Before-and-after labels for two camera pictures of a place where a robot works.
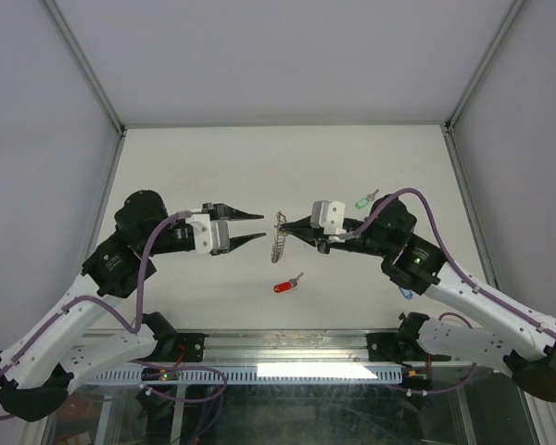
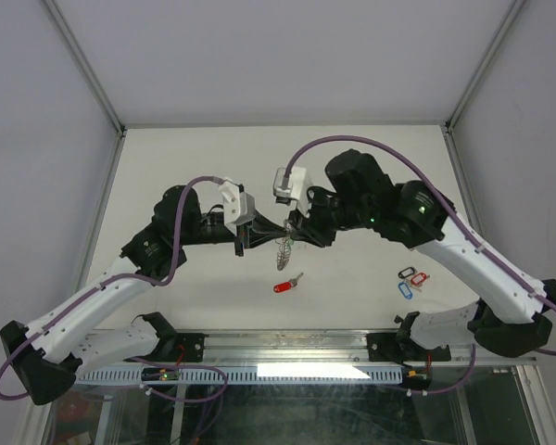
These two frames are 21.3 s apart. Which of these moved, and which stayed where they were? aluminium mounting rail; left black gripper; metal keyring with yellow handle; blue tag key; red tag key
Moved: left black gripper; metal keyring with yellow handle
Stayed: red tag key; blue tag key; aluminium mounting rail
